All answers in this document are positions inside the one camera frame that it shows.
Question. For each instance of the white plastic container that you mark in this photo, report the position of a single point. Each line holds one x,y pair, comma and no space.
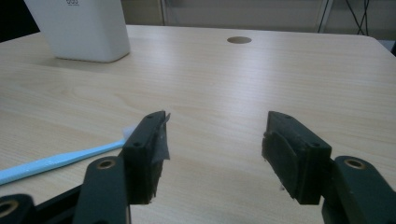
82,29

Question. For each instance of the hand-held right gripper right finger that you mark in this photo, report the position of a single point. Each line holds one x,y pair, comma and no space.
306,168

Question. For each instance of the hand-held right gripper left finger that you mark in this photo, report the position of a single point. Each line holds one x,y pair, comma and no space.
141,161

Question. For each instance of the white metal stand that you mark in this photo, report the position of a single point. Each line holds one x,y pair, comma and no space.
323,15

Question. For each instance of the light blue toothbrush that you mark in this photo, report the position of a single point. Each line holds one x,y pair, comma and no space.
59,161

